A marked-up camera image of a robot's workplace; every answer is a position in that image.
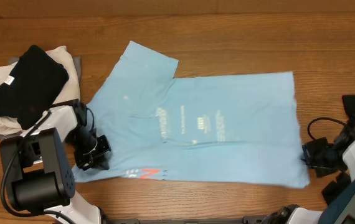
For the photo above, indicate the light blue t-shirt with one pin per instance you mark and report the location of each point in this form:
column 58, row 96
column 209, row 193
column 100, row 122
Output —
column 230, row 128

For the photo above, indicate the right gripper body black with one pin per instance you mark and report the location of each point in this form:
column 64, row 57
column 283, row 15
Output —
column 326, row 158

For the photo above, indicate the black garment at right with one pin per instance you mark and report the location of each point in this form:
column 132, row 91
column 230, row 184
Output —
column 344, row 142

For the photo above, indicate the folded beige garment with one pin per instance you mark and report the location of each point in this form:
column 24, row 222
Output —
column 71, row 90

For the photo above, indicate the folded black garment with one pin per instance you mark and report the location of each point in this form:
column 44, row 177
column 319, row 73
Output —
column 37, row 80

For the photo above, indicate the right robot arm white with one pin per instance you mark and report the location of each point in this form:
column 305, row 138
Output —
column 339, row 195

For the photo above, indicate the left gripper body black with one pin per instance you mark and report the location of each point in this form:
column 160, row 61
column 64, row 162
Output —
column 89, row 150

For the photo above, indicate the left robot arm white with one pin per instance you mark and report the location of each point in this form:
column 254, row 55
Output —
column 37, row 176

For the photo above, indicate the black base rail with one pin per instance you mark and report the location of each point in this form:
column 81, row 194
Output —
column 244, row 220

